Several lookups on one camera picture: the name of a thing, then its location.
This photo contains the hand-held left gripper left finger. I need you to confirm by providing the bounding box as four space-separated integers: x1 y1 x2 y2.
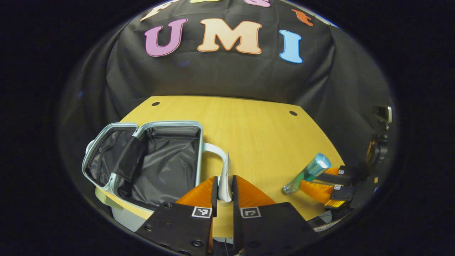
135 176 218 254

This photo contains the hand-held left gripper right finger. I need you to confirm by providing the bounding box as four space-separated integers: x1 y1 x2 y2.
233 175 314 256

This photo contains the light blue suitcase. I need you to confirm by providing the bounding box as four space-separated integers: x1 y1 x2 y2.
82 120 228 214

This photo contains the black backdrop cloth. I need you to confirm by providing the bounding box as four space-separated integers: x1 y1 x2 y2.
59 0 397 199

